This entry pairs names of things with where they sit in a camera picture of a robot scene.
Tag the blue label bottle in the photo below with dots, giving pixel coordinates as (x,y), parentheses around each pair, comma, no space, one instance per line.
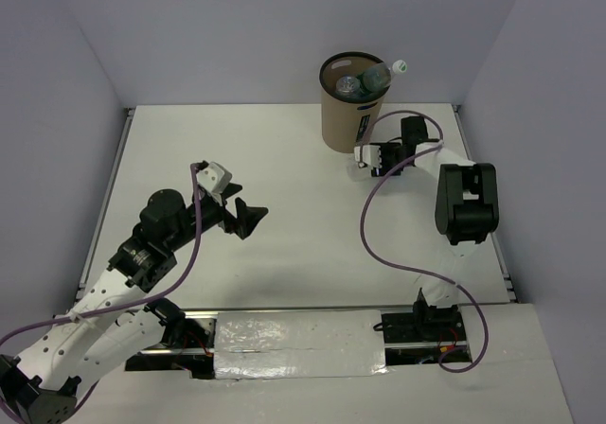
(348,87)
(359,171)

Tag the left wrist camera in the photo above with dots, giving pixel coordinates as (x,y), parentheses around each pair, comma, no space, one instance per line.
(213,179)

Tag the shiny silver foil sheet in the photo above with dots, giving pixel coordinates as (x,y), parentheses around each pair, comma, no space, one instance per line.
(298,345)

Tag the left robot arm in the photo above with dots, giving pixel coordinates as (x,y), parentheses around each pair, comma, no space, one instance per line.
(120,315)

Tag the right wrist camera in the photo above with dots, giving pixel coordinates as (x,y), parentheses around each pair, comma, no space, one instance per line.
(368,156)

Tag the green label clear bottle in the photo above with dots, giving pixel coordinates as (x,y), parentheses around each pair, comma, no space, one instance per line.
(379,76)

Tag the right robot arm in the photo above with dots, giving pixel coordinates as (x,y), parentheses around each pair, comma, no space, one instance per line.
(466,214)

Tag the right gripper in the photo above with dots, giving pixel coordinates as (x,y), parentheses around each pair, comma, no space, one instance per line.
(384,168)

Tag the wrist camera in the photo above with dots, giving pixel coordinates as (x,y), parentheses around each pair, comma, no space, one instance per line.
(213,179)
(368,156)

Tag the brown cylindrical paper bin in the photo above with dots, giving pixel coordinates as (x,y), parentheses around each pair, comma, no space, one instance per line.
(345,121)

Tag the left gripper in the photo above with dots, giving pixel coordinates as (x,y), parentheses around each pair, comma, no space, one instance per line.
(247,217)

